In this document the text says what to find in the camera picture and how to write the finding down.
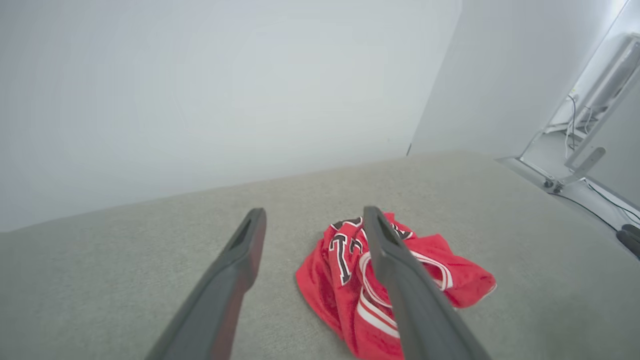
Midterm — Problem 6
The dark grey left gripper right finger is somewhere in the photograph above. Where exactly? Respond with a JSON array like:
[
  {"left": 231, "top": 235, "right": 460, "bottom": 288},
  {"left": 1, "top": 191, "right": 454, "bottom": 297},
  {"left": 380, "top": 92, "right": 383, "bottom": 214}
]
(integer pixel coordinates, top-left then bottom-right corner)
[{"left": 363, "top": 205, "right": 493, "bottom": 360}]

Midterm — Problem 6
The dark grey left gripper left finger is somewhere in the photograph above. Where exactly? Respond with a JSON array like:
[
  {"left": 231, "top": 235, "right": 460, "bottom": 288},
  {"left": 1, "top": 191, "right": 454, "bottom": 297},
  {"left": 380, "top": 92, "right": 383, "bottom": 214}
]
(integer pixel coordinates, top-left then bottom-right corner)
[{"left": 145, "top": 207, "right": 267, "bottom": 360}]

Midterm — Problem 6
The red white short-sleeve shirt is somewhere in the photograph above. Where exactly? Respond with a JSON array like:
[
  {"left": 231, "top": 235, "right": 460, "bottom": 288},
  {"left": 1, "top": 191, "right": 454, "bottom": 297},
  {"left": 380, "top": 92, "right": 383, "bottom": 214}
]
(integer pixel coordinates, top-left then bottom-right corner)
[{"left": 295, "top": 212, "right": 497, "bottom": 360}]

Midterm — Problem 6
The thin black floor cable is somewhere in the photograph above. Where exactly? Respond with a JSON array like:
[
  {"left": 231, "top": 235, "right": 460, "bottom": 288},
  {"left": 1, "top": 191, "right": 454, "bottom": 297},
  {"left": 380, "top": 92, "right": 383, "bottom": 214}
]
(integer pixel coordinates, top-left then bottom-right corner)
[
  {"left": 552, "top": 191, "right": 621, "bottom": 232},
  {"left": 584, "top": 180, "right": 640, "bottom": 223}
]

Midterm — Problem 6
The grey metal stand frame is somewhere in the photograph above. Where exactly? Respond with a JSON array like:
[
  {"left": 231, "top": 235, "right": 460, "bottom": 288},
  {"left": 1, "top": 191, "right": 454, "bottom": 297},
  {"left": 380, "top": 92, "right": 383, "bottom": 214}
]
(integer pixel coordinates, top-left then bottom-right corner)
[{"left": 520, "top": 32, "right": 640, "bottom": 196}]

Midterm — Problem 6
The thin white cable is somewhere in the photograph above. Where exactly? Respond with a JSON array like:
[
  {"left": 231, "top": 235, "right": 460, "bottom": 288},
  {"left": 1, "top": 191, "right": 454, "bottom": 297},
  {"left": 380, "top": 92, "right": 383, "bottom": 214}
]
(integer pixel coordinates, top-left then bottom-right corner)
[{"left": 564, "top": 92, "right": 577, "bottom": 157}]

